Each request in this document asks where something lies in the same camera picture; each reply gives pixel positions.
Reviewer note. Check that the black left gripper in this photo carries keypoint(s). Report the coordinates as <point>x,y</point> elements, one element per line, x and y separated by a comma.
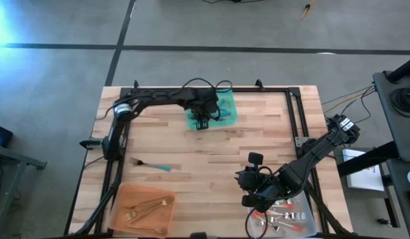
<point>205,101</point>

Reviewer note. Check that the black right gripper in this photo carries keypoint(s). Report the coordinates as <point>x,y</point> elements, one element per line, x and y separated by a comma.
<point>261,186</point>

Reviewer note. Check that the clear plastic bin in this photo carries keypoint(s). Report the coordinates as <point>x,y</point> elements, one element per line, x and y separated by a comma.
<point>311,232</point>

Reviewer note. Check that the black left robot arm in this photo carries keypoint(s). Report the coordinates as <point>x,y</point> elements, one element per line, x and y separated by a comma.
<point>158,98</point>

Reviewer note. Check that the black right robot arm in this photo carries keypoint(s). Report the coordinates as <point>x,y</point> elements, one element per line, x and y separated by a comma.
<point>311,159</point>

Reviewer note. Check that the teal plastic bin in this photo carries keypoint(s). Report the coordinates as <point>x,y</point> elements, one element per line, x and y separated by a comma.
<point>230,121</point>

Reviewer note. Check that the white paper box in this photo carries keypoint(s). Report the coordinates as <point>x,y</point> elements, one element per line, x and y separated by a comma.
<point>364,181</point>

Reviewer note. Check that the orange plastic bin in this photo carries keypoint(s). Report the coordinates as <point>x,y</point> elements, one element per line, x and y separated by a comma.
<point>138,191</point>

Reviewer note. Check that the black stand bar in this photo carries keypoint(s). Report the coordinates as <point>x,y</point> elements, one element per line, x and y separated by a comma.
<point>374,157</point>

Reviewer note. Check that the small black floor object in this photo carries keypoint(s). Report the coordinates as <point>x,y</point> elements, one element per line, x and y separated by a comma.
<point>384,222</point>

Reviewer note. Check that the yellow black floor tool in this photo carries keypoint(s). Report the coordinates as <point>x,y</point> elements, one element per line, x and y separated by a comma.
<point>306,12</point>

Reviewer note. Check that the dark grey equipment cart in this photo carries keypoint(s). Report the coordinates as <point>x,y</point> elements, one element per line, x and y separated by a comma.
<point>387,132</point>

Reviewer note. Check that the dark grey side table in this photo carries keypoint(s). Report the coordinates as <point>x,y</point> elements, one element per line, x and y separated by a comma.
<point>400,206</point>

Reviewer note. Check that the black pole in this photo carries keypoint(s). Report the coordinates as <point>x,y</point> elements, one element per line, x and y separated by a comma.
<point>404,69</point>

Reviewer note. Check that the grey metal stand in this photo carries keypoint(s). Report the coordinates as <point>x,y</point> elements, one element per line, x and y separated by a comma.
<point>16,156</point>

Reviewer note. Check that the black device blue light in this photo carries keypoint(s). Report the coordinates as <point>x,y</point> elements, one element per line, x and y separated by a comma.
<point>2,132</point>

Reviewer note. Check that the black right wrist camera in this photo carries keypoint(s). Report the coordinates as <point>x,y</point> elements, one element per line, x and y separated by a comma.
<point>255,158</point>

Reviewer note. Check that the black frame clamp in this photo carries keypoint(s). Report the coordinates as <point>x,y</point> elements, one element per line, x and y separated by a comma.
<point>136,84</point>
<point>259,84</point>

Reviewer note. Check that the silver metal bracket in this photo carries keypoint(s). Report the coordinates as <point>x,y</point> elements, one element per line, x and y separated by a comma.
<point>299,142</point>

